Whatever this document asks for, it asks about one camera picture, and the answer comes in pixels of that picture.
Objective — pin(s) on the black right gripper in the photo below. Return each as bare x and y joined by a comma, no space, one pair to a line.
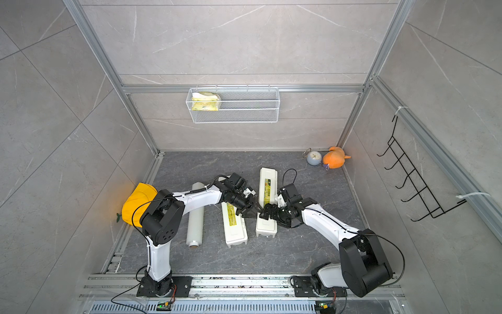
267,213

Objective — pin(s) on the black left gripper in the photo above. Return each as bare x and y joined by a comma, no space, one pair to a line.
250,208

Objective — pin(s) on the cream wrap dispenser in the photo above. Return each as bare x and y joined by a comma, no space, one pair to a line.
267,195
234,225

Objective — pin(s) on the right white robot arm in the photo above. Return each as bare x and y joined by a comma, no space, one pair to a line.
363,263

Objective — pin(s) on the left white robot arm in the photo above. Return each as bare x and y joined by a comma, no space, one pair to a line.
161,220

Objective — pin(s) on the orange plush toy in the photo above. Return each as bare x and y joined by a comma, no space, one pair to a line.
334,158

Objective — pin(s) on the yellow plush toy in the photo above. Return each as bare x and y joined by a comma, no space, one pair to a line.
136,204

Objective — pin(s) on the yellow packet in basket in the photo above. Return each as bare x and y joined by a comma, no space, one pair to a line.
205,101

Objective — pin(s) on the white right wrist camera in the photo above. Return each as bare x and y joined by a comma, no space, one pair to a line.
280,201

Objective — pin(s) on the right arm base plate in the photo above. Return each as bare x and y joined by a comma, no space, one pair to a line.
308,286

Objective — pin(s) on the white wire mesh basket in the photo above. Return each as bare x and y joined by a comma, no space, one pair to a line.
239,105

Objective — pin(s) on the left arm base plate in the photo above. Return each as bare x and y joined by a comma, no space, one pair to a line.
180,285

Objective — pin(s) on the black wire hook rack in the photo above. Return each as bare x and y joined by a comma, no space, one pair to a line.
413,178

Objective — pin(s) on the aluminium front rail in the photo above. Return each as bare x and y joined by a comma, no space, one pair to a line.
207,287

